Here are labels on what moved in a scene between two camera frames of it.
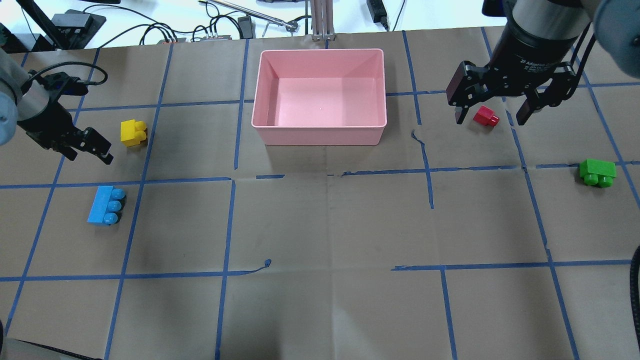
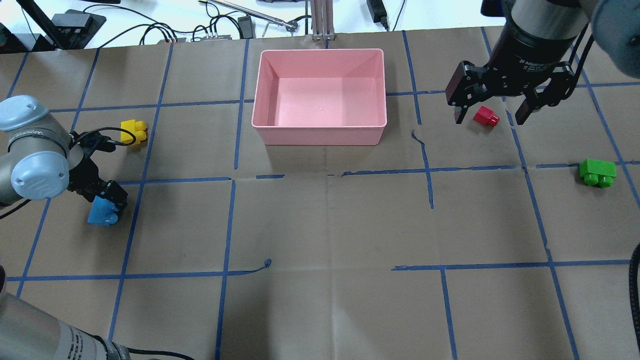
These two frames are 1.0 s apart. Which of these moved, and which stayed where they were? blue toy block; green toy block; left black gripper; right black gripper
Moved: left black gripper
Stayed: right black gripper; blue toy block; green toy block
